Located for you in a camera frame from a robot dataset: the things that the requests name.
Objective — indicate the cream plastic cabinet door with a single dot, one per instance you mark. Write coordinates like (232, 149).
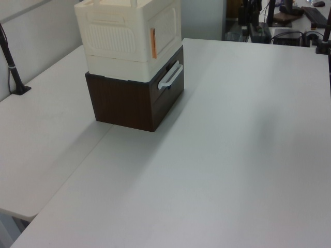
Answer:
(168, 28)

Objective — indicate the dark brown wooden drawer box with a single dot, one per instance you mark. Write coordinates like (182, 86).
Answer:
(121, 103)

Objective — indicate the large cream plastic tray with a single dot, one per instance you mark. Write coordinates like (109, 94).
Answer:
(111, 38)

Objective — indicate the black electronics box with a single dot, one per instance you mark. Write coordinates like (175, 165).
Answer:
(287, 37)

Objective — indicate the brown wooden board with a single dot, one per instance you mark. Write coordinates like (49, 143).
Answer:
(283, 18)

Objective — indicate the black monitor base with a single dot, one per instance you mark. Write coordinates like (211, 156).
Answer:
(291, 10)

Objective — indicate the black clamp stand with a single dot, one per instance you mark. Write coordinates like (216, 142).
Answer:
(323, 45)

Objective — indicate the black keyboard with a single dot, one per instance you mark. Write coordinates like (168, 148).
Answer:
(315, 16)

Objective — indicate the dark computer mouse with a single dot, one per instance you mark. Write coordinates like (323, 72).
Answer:
(318, 3)

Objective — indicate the black camera stand pole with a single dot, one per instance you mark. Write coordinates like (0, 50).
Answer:
(11, 67)

